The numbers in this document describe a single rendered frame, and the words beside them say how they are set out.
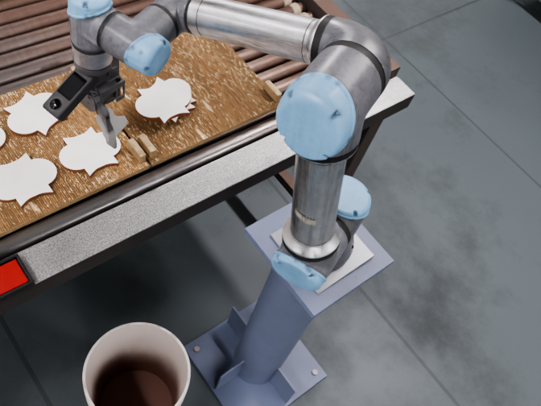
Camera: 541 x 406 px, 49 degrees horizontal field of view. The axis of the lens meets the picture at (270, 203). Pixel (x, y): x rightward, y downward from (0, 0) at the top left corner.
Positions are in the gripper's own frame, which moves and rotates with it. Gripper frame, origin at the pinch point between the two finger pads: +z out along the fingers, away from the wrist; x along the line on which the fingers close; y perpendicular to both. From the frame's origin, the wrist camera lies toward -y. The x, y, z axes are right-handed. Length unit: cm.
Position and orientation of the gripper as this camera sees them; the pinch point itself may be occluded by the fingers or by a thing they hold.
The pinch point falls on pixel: (88, 130)
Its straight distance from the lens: 136.8
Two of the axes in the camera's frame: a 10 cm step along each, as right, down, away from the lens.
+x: -7.5, -6.2, 2.4
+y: 6.3, -5.6, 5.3
